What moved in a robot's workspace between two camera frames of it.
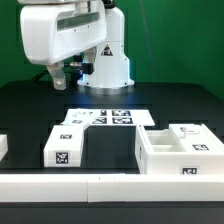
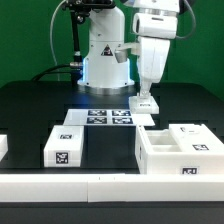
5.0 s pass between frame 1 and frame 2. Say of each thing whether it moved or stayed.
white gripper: moved
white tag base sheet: stayed
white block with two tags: stayed
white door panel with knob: stayed
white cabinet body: stayed
